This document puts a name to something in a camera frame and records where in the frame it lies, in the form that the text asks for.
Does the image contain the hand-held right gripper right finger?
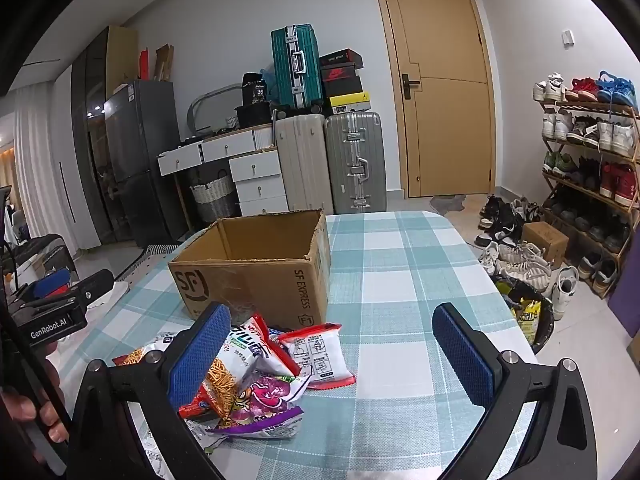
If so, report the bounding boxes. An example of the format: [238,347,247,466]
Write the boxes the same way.
[432,302,598,480]

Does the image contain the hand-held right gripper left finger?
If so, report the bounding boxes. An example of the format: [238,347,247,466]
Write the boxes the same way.
[67,301,233,480]

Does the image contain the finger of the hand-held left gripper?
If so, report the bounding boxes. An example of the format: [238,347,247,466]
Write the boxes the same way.
[75,269,115,307]
[32,268,71,297]

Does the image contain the purple pink snack packet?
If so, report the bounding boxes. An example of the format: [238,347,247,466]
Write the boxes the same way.
[234,366,313,413]

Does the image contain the dark blue snack packet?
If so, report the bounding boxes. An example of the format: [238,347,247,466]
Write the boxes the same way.
[267,329,301,361]

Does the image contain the brown cardboard box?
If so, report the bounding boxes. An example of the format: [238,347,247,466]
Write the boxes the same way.
[168,209,332,330]

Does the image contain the white red-edged snack packet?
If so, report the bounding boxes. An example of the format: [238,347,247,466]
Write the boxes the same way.
[277,324,357,391]

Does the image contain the person's left hand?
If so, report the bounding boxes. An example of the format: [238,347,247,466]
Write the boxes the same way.
[0,345,73,466]

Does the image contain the white plastic bag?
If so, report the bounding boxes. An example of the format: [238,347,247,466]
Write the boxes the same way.
[90,280,132,307]

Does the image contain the black backpack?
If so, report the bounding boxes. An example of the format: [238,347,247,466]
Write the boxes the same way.
[10,234,76,281]

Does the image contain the striped rug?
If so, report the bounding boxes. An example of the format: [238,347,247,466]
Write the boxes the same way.
[115,242,183,281]

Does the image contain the yellow packet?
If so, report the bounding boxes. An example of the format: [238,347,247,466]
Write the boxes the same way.
[515,297,544,346]

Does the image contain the checked tablecloth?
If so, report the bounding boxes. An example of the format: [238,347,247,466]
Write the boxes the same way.
[55,210,538,480]

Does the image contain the trash bin black bag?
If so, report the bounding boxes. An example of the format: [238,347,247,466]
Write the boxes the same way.
[492,275,557,356]

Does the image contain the pile of assorted sneakers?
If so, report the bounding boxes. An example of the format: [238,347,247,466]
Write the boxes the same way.
[472,195,581,321]

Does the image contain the white curtain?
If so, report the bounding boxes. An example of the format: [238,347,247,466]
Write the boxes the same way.
[12,82,79,261]

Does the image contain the beige curtain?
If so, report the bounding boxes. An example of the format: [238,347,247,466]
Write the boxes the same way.
[0,147,16,188]

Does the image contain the dark grey fridge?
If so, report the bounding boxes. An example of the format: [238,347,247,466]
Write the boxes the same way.
[102,79,188,248]

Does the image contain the small cardboard box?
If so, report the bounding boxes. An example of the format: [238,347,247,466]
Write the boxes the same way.
[521,221,570,269]

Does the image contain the woven laundry basket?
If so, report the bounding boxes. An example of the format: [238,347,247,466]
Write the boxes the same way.
[190,170,237,224]

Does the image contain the grey door mat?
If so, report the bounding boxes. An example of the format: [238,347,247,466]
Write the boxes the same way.
[430,194,468,214]

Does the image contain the purple board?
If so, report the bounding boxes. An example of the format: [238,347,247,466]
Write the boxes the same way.
[607,270,640,341]

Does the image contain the dark glass cabinet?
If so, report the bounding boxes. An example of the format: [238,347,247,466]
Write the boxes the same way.
[70,25,141,247]

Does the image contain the white drawer desk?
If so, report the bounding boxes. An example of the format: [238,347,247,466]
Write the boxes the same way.
[157,127,291,218]

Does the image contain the tan wooden door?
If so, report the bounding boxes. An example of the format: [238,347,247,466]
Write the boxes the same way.
[371,0,496,198]

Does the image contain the beige suitcase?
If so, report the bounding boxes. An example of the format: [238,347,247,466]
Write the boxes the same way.
[274,112,335,216]

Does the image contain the silver suitcase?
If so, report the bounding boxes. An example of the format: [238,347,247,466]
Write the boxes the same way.
[325,111,388,214]

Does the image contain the black storage box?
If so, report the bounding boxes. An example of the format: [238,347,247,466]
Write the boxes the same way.
[235,104,275,129]

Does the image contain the brown paper bag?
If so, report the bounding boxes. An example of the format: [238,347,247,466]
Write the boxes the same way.
[152,44,175,83]

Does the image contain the black paper bag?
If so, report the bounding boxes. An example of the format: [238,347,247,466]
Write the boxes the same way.
[241,72,271,106]

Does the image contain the shoe rack with shoes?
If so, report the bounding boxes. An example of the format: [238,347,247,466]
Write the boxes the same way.
[532,71,640,286]

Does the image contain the blue plastic bag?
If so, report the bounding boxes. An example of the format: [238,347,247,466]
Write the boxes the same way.
[259,62,277,102]

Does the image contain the plain black shoe box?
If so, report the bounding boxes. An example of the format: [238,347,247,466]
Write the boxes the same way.
[324,81,365,97]

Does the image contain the teal suitcase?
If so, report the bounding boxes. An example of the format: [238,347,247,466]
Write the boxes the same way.
[271,25,326,113]

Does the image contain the black shoe box red logo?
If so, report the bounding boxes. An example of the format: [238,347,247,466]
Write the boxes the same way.
[320,65,362,84]

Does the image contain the black shoe box red print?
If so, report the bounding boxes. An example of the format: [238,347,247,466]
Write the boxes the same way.
[319,49,361,68]

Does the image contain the oval grey mirror frame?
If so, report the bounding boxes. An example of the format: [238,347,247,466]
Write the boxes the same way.
[186,82,246,139]

